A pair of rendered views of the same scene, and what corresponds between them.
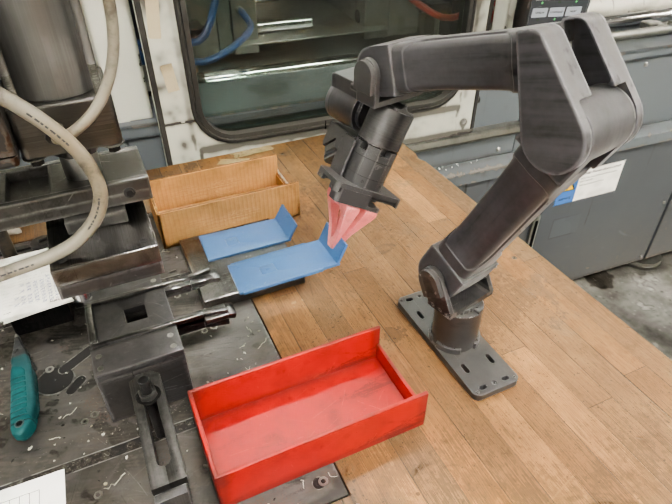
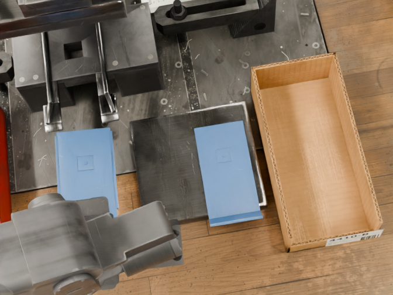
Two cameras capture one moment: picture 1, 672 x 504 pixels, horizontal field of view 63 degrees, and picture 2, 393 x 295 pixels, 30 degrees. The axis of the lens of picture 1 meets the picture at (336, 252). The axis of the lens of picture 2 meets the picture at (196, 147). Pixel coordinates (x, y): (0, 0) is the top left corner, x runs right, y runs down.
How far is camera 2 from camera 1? 0.97 m
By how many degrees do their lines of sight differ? 64
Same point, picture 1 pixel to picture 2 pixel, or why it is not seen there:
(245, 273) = (86, 141)
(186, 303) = (150, 109)
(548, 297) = not seen: outside the picture
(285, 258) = (96, 182)
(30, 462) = not seen: hidden behind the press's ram
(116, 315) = (76, 35)
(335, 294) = not seen: hidden behind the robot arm
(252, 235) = (228, 179)
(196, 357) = (73, 116)
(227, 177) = (356, 157)
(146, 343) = (33, 59)
